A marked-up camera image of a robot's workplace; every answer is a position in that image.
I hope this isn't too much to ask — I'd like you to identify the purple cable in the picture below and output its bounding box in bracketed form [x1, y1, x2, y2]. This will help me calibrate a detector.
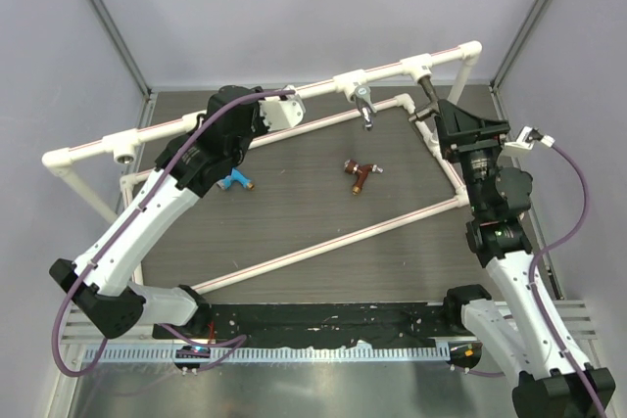
[51, 87, 298, 379]
[464, 141, 608, 418]

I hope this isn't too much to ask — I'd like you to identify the blue plastic faucet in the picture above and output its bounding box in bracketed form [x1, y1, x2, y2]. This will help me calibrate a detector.
[217, 168, 255, 191]

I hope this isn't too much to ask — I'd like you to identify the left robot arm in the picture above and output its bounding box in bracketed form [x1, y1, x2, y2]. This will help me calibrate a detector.
[49, 85, 269, 340]

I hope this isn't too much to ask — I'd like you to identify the red-brown faucet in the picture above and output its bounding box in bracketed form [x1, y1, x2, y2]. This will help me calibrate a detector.
[344, 160, 383, 196]

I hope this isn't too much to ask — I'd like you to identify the white PVC pipe frame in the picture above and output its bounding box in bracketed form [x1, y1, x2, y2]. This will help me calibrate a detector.
[42, 41, 482, 293]

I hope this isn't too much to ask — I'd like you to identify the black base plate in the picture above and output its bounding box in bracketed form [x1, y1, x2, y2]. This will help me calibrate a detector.
[151, 301, 479, 348]

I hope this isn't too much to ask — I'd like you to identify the dark bronze faucet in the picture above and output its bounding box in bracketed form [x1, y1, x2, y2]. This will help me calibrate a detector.
[410, 75, 443, 123]

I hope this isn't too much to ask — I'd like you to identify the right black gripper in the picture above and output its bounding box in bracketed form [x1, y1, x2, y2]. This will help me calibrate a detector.
[436, 100, 512, 215]

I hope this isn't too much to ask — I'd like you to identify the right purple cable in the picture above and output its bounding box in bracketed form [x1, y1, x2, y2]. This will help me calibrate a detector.
[464, 141, 608, 418]

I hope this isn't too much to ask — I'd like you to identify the chrome faucet on frame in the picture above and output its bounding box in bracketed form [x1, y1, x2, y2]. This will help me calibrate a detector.
[350, 85, 377, 131]

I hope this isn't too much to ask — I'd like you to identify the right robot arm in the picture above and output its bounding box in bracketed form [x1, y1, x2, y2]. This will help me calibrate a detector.
[435, 99, 616, 417]

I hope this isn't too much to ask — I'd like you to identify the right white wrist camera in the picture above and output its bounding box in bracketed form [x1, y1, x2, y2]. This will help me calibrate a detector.
[503, 126, 555, 158]

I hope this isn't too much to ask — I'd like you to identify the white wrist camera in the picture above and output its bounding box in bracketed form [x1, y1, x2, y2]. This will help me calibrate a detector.
[260, 95, 306, 132]
[503, 126, 555, 158]

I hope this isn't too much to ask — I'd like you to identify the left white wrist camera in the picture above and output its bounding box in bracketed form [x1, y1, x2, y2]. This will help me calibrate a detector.
[260, 95, 306, 132]

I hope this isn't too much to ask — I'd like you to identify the slotted cable duct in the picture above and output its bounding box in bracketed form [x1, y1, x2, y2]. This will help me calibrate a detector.
[99, 344, 450, 365]

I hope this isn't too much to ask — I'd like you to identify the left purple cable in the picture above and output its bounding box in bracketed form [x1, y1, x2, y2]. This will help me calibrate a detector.
[51, 87, 298, 379]

